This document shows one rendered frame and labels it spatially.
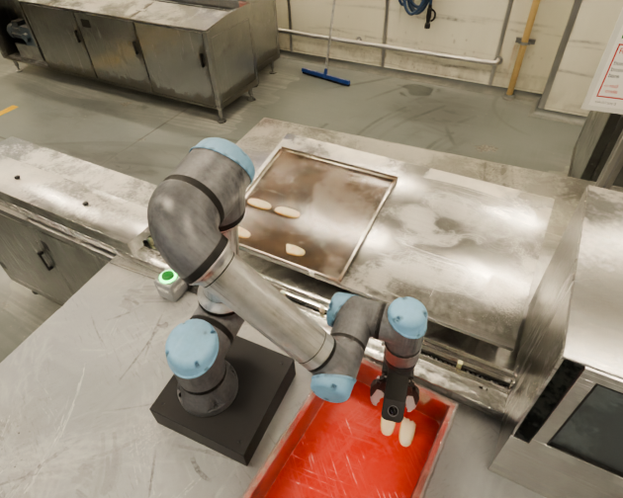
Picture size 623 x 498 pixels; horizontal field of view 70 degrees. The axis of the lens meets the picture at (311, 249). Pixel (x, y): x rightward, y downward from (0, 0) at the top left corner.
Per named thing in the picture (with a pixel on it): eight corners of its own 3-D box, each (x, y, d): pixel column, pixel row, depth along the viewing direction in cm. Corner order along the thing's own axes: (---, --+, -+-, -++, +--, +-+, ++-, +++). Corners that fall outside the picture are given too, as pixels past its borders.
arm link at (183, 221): (131, 214, 60) (366, 404, 76) (175, 167, 67) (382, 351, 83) (104, 242, 68) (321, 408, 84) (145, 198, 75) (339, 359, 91)
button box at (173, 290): (159, 301, 149) (150, 280, 141) (175, 286, 154) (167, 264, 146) (178, 310, 146) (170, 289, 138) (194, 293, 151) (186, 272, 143)
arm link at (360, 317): (317, 325, 84) (374, 341, 81) (336, 282, 91) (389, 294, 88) (319, 347, 90) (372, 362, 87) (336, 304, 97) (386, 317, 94)
